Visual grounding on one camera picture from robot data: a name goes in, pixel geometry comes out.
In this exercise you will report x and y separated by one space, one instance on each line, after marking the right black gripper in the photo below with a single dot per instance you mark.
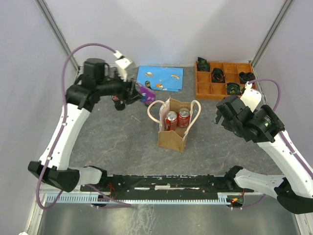
226 124

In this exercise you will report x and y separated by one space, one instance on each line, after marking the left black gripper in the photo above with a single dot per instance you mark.
127 86

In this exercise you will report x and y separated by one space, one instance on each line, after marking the purple soda can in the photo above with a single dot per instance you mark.
148 95

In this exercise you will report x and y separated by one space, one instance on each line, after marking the cola bottle red cap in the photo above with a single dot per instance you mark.
118 103

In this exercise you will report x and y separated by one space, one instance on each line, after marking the red cola can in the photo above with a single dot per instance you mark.
171 119
183 117

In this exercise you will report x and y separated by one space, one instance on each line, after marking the brown canvas tote bag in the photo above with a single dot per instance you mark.
174 139

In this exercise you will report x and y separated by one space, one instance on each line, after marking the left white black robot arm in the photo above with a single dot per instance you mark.
95 82

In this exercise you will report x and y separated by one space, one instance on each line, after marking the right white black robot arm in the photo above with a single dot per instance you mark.
293 190

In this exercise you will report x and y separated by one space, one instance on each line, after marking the green glass bottle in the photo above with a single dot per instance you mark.
148 84

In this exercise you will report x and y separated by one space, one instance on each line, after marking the dark rolled item bottom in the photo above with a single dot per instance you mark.
233 88

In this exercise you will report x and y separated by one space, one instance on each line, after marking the orange wooden compartment tray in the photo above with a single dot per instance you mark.
206 89

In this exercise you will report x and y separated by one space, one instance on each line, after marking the dark rolled item centre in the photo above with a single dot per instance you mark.
218 75

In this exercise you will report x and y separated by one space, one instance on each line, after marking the blue patterned cloth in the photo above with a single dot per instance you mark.
161 78

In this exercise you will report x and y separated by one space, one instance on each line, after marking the dark rolled item right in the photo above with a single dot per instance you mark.
245 77

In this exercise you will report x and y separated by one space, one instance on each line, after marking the dark rolled item top-left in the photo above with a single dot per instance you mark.
203 65

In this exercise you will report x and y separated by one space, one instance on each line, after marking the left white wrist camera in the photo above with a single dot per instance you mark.
123 64

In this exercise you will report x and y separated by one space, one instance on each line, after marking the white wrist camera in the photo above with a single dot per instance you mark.
251 97
123 64

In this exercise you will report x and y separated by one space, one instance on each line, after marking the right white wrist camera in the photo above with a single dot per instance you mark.
251 97

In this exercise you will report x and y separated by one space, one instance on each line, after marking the light blue cable duct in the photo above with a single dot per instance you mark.
94 198

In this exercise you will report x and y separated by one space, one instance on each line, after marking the aluminium frame rail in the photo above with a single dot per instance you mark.
43 7

